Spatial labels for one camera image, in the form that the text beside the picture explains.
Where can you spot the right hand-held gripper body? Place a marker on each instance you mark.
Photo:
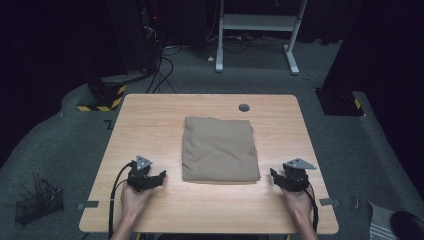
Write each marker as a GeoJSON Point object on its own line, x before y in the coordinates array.
{"type": "Point", "coordinates": [295, 178]}

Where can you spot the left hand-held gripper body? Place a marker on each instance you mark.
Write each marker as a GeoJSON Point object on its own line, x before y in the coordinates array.
{"type": "Point", "coordinates": [138, 176]}

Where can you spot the beige pants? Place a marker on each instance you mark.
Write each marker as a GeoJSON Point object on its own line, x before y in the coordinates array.
{"type": "Point", "coordinates": [220, 150]}

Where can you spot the person's right hand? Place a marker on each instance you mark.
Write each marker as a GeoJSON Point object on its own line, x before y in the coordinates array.
{"type": "Point", "coordinates": [301, 201]}

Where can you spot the person's left hand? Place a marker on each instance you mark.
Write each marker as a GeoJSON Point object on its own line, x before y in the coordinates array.
{"type": "Point", "coordinates": [133, 201]}

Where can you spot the grey tape strip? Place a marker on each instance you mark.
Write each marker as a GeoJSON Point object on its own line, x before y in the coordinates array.
{"type": "Point", "coordinates": [88, 204]}
{"type": "Point", "coordinates": [328, 202]}

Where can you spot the round table grommet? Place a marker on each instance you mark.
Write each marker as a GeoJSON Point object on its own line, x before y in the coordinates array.
{"type": "Point", "coordinates": [244, 107]}

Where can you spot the yellow black striped base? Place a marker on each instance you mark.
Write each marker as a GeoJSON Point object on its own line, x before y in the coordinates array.
{"type": "Point", "coordinates": [106, 96]}

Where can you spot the black stand base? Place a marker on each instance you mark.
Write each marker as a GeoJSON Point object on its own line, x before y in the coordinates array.
{"type": "Point", "coordinates": [338, 101]}

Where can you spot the grey striped cloth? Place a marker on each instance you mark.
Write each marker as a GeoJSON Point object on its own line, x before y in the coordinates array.
{"type": "Point", "coordinates": [380, 223]}

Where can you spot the person's black shoe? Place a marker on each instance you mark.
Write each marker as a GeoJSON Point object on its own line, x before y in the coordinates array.
{"type": "Point", "coordinates": [408, 226]}

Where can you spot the dark equipment rack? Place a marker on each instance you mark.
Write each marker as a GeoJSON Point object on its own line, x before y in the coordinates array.
{"type": "Point", "coordinates": [150, 33]}

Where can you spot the white metal stand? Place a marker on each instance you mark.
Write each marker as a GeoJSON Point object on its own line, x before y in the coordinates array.
{"type": "Point", "coordinates": [256, 22]}

